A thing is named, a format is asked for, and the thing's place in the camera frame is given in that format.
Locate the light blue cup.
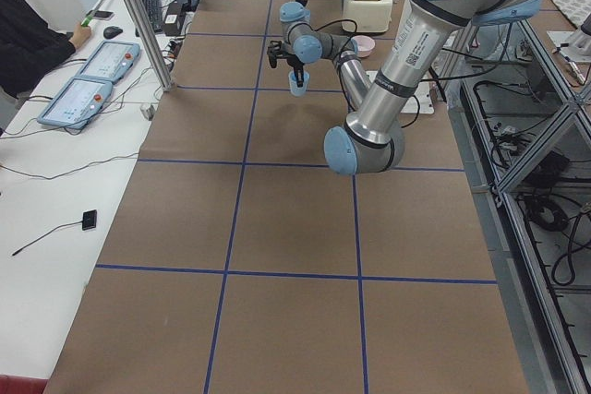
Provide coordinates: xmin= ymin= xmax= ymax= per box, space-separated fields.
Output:
xmin=288 ymin=71 xmax=310 ymax=97

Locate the pink bowl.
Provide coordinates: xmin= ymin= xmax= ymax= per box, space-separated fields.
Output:
xmin=352 ymin=35 xmax=376 ymax=58

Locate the cream toaster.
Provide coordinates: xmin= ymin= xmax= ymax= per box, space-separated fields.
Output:
xmin=342 ymin=0 xmax=393 ymax=34

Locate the black keyboard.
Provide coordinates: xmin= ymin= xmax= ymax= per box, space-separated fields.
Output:
xmin=140 ymin=0 xmax=163 ymax=34

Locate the upper teach pendant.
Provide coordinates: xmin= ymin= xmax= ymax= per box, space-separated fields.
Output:
xmin=77 ymin=40 xmax=140 ymax=84

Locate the teach pendant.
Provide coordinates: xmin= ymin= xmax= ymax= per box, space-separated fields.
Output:
xmin=37 ymin=78 xmax=113 ymax=129
xmin=77 ymin=40 xmax=140 ymax=84

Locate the black computer mouse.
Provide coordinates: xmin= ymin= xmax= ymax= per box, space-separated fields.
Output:
xmin=103 ymin=26 xmax=123 ymax=40

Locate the black phone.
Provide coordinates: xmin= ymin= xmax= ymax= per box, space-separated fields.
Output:
xmin=91 ymin=10 xmax=115 ymax=20

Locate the lower teach pendant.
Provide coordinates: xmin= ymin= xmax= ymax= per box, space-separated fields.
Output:
xmin=37 ymin=78 xmax=113 ymax=129

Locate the small black device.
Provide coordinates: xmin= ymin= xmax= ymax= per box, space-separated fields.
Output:
xmin=81 ymin=209 xmax=98 ymax=231

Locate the person at desk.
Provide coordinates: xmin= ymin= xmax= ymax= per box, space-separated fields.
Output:
xmin=1 ymin=0 xmax=91 ymax=97

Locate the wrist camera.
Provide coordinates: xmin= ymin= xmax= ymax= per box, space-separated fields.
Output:
xmin=267 ymin=41 xmax=293 ymax=69

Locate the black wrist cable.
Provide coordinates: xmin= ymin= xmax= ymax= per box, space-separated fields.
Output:
xmin=306 ymin=18 xmax=359 ymax=63

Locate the aluminium frame post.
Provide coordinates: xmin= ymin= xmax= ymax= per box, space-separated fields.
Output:
xmin=124 ymin=0 xmax=174 ymax=92

